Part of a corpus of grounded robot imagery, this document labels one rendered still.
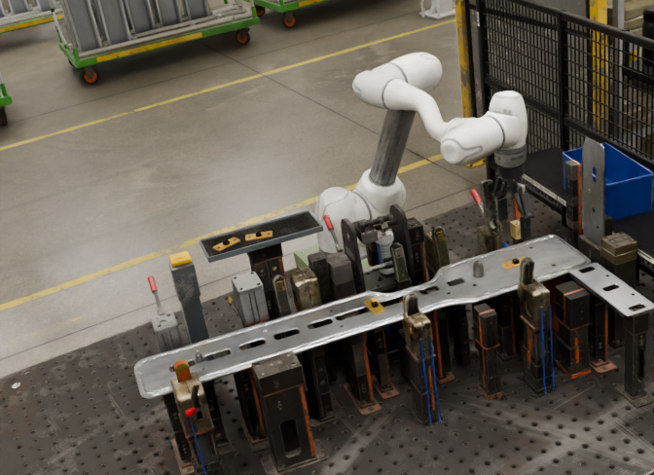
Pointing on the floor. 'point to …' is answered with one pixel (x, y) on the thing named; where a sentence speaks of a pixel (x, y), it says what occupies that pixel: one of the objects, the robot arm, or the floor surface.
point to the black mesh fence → (562, 82)
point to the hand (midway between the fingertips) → (514, 225)
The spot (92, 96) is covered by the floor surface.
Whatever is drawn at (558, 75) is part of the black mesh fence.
